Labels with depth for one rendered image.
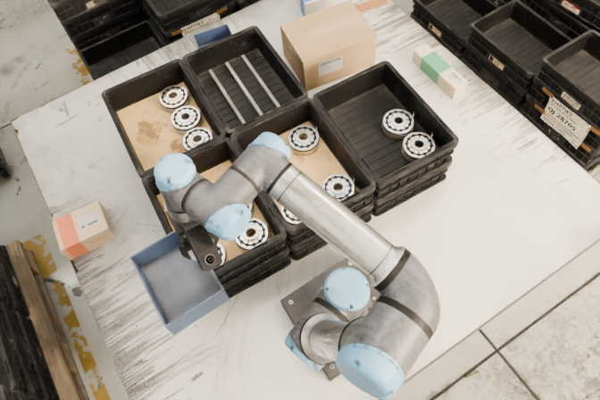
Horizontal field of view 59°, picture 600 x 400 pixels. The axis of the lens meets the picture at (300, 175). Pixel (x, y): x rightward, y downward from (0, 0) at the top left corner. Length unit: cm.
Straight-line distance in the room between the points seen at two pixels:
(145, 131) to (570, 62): 181
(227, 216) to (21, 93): 268
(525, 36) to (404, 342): 210
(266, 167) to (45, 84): 262
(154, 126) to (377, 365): 124
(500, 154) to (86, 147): 150
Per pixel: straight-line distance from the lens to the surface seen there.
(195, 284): 132
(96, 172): 204
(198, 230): 112
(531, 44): 281
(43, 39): 378
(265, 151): 99
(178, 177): 97
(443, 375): 234
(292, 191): 98
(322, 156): 172
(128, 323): 175
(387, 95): 188
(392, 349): 95
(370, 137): 177
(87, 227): 184
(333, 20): 209
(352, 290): 137
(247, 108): 187
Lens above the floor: 227
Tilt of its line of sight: 58 degrees down
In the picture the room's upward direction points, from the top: 7 degrees counter-clockwise
